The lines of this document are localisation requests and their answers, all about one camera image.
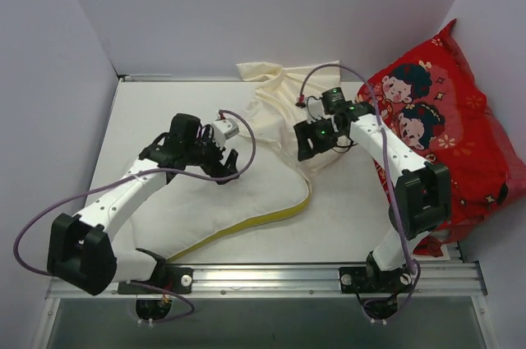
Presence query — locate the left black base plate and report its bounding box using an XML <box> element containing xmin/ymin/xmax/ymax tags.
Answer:
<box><xmin>117</xmin><ymin>264</ymin><xmax>194</xmax><ymax>295</ymax></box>

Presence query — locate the aluminium mounting rail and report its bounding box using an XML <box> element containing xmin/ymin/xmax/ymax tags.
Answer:
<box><xmin>44</xmin><ymin>259</ymin><xmax>488</xmax><ymax>300</ymax></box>

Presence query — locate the purple cable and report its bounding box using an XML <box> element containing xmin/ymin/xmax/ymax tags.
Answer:
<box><xmin>298</xmin><ymin>64</ymin><xmax>421</xmax><ymax>322</ymax></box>
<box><xmin>12</xmin><ymin>108</ymin><xmax>257</xmax><ymax>322</ymax></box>

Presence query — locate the red cartoon print bag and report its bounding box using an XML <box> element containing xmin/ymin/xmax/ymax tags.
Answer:
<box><xmin>355</xmin><ymin>21</ymin><xmax>525</xmax><ymax>257</ymax></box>

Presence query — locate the cream pillowcase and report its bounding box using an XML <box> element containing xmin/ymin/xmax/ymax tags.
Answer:
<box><xmin>237</xmin><ymin>62</ymin><xmax>344</xmax><ymax>177</ymax></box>

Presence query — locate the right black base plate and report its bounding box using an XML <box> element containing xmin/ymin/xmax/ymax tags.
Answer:
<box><xmin>339</xmin><ymin>266</ymin><xmax>412</xmax><ymax>295</ymax></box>

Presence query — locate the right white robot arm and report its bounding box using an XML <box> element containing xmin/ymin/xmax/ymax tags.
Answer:
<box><xmin>293</xmin><ymin>102</ymin><xmax>451</xmax><ymax>291</ymax></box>

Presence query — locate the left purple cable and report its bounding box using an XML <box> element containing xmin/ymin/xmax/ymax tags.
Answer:
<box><xmin>12</xmin><ymin>108</ymin><xmax>257</xmax><ymax>322</ymax></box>

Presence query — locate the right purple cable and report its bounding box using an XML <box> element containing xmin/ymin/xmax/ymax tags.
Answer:
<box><xmin>298</xmin><ymin>64</ymin><xmax>421</xmax><ymax>322</ymax></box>

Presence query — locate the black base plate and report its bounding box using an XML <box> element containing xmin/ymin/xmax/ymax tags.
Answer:
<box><xmin>339</xmin><ymin>266</ymin><xmax>412</xmax><ymax>295</ymax></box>
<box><xmin>117</xmin><ymin>264</ymin><xmax>194</xmax><ymax>295</ymax></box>

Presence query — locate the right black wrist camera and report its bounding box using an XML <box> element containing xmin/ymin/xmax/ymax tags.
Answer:
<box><xmin>321</xmin><ymin>87</ymin><xmax>352</xmax><ymax>115</ymax></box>

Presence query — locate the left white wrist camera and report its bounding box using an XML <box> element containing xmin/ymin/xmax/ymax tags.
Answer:
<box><xmin>211</xmin><ymin>118</ymin><xmax>239</xmax><ymax>148</ymax></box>

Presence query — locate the white pillow yellow edge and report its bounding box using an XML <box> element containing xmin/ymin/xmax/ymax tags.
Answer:
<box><xmin>123</xmin><ymin>150</ymin><xmax>311</xmax><ymax>259</ymax></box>

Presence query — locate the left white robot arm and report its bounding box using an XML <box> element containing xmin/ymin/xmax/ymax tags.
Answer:
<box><xmin>47</xmin><ymin>113</ymin><xmax>239</xmax><ymax>296</ymax></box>

